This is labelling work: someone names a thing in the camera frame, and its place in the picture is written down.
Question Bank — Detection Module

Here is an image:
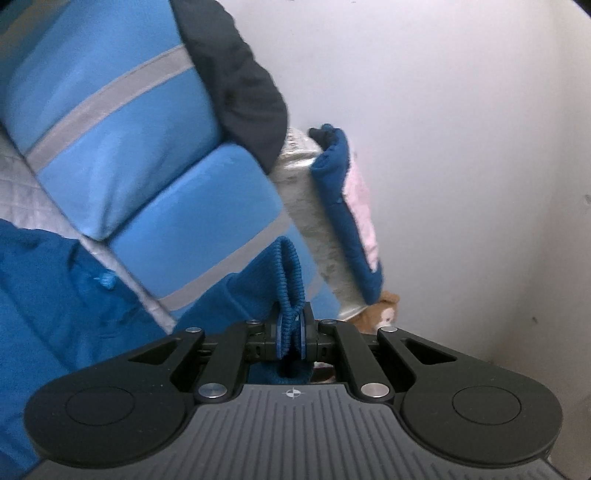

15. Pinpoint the dark garment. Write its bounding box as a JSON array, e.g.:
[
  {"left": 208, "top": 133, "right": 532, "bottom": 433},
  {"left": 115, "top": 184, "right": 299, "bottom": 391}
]
[{"left": 171, "top": 0, "right": 290, "bottom": 175}]

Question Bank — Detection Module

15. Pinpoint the small blue grey-striped cushion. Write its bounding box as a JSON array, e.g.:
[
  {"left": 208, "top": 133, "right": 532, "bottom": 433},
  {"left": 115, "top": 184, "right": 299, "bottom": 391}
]
[{"left": 108, "top": 143, "right": 343, "bottom": 325}]

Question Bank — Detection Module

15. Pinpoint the blue sweater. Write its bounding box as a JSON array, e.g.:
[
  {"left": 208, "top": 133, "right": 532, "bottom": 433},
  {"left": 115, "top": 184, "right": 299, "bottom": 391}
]
[{"left": 0, "top": 217, "right": 320, "bottom": 480}]

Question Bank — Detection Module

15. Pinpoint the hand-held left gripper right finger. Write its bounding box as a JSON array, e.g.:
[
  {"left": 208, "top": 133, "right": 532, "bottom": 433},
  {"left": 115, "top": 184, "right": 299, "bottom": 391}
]
[{"left": 298, "top": 301, "right": 459, "bottom": 402}]

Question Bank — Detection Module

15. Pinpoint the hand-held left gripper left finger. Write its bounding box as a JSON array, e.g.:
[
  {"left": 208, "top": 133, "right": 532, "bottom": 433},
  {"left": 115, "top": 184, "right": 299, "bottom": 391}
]
[{"left": 129, "top": 313, "right": 284, "bottom": 403}]

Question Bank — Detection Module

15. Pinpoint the brown stuffed toy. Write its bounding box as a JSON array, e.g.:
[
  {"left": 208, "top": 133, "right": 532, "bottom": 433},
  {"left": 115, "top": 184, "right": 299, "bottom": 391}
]
[{"left": 314, "top": 291, "right": 400, "bottom": 385}]

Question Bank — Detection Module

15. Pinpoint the blue and pink blanket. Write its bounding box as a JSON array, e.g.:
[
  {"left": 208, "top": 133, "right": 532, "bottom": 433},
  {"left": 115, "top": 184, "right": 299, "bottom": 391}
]
[{"left": 307, "top": 123, "right": 386, "bottom": 306}]

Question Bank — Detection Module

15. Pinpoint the large blue grey-striped cushion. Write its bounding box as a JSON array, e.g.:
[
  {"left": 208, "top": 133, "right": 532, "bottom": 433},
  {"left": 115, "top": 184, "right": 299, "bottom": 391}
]
[{"left": 0, "top": 0, "right": 232, "bottom": 241}]

